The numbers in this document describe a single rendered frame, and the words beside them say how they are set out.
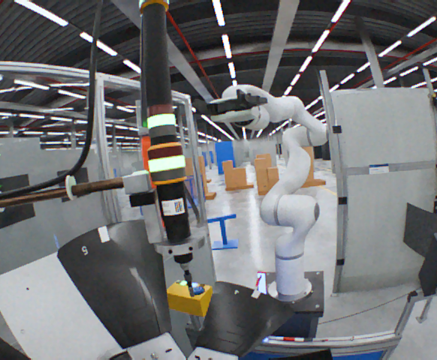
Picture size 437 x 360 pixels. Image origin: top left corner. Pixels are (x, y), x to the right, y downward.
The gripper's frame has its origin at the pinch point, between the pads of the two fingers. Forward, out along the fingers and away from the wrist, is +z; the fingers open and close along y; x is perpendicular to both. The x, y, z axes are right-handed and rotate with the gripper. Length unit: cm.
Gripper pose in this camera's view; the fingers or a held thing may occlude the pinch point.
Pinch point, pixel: (218, 101)
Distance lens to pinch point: 45.5
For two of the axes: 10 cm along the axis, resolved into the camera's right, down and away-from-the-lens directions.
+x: -1.3, -9.9, -1.1
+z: -4.1, 1.5, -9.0
